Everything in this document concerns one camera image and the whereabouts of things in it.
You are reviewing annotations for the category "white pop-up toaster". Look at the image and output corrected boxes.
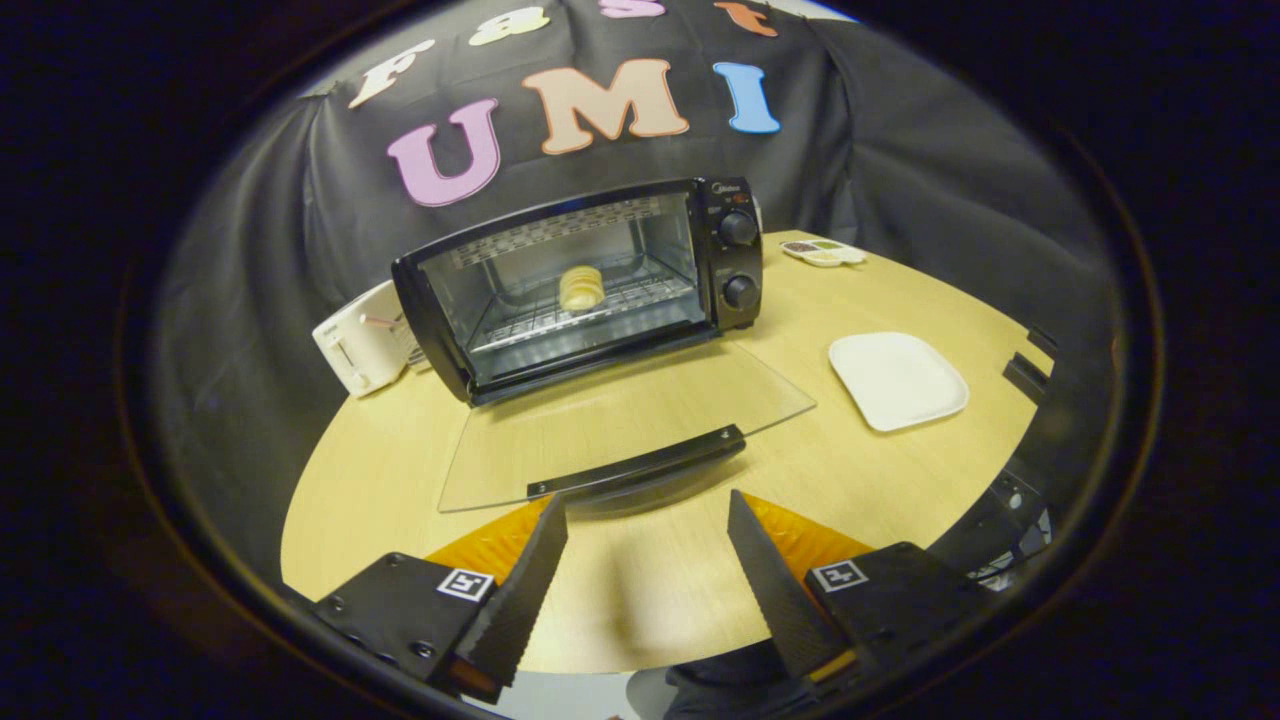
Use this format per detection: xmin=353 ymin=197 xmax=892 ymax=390
xmin=312 ymin=280 xmax=423 ymax=399

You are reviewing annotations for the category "white divided spice dish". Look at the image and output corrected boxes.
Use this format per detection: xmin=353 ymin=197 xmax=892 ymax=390
xmin=780 ymin=238 xmax=867 ymax=268

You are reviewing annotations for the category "white square plate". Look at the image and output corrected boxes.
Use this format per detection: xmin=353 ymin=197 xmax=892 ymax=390
xmin=828 ymin=331 xmax=971 ymax=433

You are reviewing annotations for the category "round bread bun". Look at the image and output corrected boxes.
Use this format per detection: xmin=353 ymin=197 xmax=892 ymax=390
xmin=558 ymin=264 xmax=607 ymax=313

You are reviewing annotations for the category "black backdrop cloth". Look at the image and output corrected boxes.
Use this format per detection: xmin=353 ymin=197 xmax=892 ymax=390
xmin=150 ymin=0 xmax=1121 ymax=601

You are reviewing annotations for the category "black toaster oven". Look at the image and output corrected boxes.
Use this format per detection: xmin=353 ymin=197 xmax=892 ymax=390
xmin=392 ymin=177 xmax=817 ymax=514

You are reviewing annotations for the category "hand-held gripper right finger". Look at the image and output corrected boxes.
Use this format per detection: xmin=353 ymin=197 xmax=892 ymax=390
xmin=726 ymin=488 xmax=996 ymax=691

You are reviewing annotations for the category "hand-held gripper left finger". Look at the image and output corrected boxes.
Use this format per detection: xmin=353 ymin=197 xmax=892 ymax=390
xmin=310 ymin=493 xmax=571 ymax=706

